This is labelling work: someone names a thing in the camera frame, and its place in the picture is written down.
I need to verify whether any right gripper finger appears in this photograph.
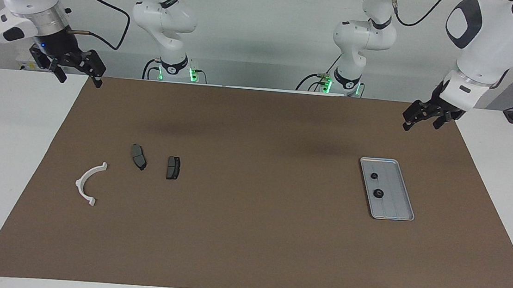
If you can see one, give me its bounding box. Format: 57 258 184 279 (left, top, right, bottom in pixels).
50 63 69 85
88 71 105 90

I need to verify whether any silver metal tray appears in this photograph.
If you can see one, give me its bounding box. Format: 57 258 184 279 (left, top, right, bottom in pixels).
355 156 420 223

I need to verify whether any white power strip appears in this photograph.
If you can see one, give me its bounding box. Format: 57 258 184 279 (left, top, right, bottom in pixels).
15 45 45 72

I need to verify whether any curved dark brake pad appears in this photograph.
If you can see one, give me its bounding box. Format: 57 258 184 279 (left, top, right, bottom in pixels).
130 143 148 172

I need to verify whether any rectangular dark brake pad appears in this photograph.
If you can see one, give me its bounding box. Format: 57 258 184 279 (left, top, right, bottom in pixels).
165 155 183 181

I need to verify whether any brown table mat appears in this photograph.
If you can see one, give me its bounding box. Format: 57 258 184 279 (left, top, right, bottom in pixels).
0 66 513 288

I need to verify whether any black right base cable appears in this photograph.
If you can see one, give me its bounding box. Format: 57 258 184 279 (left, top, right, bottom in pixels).
142 58 163 81

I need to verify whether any black base cable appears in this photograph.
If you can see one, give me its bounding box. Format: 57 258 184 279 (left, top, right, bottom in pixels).
142 58 163 81
295 50 342 94

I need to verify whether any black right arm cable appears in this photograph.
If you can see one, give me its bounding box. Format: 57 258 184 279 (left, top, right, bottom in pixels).
63 0 142 53

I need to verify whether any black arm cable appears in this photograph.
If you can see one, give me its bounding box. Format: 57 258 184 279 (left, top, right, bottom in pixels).
388 0 448 30
63 0 142 53

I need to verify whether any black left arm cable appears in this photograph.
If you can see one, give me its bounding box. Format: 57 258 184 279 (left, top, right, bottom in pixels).
388 0 448 30

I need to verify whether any white semicircular bracket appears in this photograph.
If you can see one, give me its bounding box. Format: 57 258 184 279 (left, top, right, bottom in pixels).
74 159 109 208

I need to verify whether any black left base cable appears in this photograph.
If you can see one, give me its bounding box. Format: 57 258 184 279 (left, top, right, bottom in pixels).
295 50 342 94

